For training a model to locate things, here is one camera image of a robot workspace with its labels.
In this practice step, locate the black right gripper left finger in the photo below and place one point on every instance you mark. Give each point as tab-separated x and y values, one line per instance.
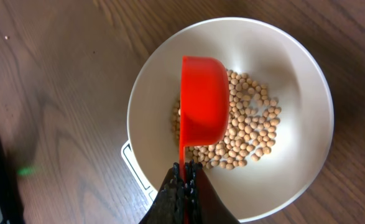
168	206

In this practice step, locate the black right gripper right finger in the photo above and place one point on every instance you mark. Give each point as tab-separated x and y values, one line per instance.
203	203

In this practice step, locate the red plastic measuring scoop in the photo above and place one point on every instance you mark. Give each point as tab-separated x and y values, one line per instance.
204	107

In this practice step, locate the white digital kitchen scale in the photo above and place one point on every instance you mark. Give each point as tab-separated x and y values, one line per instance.
129	158

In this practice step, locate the soybeans in bowl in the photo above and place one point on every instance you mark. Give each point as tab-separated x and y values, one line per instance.
251	130

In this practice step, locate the cream ceramic bowl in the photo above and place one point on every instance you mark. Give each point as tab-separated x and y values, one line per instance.
268	55

